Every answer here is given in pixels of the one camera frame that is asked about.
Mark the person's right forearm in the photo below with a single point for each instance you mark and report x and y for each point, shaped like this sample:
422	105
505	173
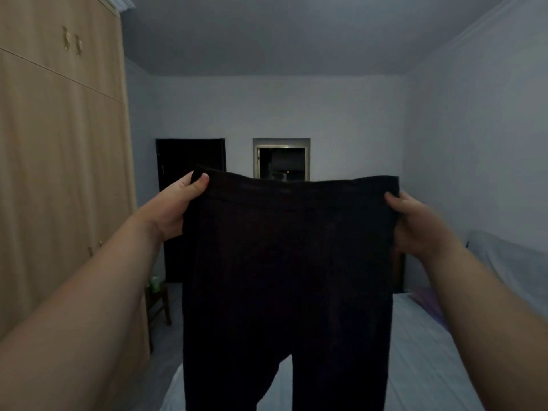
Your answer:
492	329

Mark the grey pillow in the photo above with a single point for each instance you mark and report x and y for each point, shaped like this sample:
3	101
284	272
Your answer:
509	265

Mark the green container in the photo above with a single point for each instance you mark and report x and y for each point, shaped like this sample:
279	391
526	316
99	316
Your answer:
155	284

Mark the person's right thumb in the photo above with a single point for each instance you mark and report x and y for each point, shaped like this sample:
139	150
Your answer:
396	204

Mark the bed with white sheet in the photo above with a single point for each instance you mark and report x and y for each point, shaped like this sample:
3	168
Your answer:
424	359

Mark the person's left thumb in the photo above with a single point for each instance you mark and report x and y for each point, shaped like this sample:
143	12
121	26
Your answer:
197	186

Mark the tall wooden wardrobe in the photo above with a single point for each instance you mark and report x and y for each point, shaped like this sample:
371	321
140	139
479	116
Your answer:
55	166

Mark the person's left hand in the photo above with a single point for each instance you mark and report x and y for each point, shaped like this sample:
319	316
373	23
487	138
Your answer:
169	211

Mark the interior wall window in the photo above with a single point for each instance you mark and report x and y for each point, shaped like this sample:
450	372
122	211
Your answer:
282	160

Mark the person's left forearm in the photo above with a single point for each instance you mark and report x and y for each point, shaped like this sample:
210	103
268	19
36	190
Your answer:
72	321

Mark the small wooden stool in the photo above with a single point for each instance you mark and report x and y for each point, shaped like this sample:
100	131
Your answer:
157	306

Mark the dark door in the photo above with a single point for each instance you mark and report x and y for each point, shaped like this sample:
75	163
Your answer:
180	175

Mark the person's right hand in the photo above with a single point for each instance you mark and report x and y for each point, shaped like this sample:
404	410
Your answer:
421	228

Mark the black trousers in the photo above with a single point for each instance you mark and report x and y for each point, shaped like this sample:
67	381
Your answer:
287	291

